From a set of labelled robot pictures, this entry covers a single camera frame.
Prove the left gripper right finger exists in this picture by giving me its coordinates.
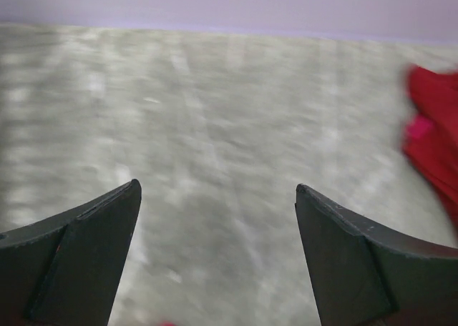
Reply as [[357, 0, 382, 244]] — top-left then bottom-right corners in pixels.
[[295, 184, 457, 325]]

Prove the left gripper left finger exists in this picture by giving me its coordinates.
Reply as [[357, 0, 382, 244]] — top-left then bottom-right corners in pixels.
[[1, 179, 142, 325]]

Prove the pink t shirt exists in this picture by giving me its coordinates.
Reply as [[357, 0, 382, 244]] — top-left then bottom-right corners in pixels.
[[153, 320, 177, 326]]

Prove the dark red folded t shirt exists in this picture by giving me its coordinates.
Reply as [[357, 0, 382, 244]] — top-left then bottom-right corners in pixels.
[[402, 66, 457, 227]]

